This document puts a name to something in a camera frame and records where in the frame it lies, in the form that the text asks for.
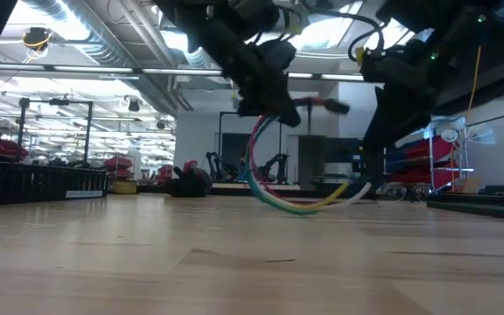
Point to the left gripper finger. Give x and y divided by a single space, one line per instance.
286 111
256 106

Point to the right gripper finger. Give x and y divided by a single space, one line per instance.
376 144
411 121

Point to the black zip tie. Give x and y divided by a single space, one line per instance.
309 120

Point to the black raceway cover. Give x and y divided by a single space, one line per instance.
497 213

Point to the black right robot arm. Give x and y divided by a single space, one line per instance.
431 17

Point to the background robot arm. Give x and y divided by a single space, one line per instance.
278 162
217 168

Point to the shelf rack with red bins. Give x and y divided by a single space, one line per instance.
418 151

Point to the white fan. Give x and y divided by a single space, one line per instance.
449 135

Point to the ceiling light bar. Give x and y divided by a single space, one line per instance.
103 70

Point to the yellow tape roll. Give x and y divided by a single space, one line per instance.
124 188

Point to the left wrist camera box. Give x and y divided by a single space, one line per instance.
278 54

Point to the black gantry frame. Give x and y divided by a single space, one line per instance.
220 144
21 131

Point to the black extrusion table frame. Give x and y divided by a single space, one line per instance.
226 192

